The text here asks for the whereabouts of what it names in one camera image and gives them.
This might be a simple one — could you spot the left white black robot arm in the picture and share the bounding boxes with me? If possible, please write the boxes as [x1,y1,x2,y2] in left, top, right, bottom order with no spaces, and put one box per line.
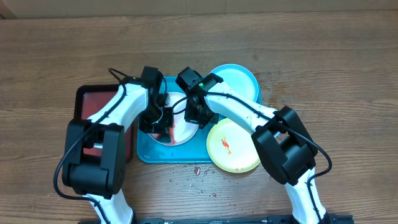
[53,67,174,223]

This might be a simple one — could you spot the white plate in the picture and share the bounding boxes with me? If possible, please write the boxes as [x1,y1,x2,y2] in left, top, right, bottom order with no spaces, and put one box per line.
[149,92,198,146]

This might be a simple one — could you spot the dark green sponge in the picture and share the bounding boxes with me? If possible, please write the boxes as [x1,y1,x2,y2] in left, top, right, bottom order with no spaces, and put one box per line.
[157,124,175,145]

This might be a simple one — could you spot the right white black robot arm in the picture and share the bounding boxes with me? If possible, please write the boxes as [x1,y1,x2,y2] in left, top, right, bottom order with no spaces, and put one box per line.
[176,67,330,223]

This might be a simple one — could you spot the yellow-green plate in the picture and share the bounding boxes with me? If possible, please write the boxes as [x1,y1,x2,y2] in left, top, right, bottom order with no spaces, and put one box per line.
[206,118,260,173]

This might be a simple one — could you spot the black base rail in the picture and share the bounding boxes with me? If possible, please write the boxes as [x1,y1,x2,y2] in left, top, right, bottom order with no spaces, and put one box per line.
[78,214,354,224]

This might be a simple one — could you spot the teal plastic serving tray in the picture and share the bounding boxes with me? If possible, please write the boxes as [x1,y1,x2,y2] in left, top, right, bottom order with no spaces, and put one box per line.
[136,76,262,164]

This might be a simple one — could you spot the light blue plate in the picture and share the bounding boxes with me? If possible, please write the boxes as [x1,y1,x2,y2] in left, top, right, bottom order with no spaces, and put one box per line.
[211,63,261,104]

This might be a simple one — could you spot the black tray with red water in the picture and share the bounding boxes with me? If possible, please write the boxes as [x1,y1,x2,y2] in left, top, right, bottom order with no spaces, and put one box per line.
[73,84,134,162]

